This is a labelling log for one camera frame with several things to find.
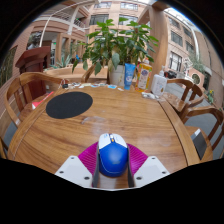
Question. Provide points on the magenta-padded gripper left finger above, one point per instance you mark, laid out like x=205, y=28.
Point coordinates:
x=74, y=170

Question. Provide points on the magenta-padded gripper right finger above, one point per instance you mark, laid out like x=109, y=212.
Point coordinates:
x=150, y=170

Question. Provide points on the blue and white computer mouse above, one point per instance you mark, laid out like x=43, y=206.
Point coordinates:
x=113, y=158

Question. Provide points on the black round mouse pad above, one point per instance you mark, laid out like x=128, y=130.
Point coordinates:
x=69, y=105

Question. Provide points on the black notebook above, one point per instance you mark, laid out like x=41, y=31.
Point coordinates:
x=200, y=144

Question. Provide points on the white plastic packet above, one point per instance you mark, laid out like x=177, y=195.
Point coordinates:
x=149, y=96

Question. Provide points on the white pump bottle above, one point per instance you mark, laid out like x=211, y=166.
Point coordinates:
x=159, y=86

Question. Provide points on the black key fob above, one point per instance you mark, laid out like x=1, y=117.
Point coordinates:
x=65, y=85

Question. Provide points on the small blue sticker card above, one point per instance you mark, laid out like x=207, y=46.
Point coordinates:
x=112, y=86

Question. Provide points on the yellow liquid bottle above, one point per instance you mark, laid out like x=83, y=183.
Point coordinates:
x=144, y=76

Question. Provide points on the blue squeeze tube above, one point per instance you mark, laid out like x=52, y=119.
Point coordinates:
x=129, y=76

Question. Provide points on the wooden planter box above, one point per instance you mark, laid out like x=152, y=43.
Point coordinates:
x=66, y=74

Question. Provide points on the spiky agave plant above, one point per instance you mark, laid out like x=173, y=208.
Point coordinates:
x=63, y=61

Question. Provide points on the dark red wooden lectern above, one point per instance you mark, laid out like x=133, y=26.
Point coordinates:
x=33, y=63

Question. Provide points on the green plant in white pot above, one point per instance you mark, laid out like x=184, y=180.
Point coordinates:
x=115, y=43

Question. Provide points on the dark bust statue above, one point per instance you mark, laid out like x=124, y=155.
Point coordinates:
x=35, y=40

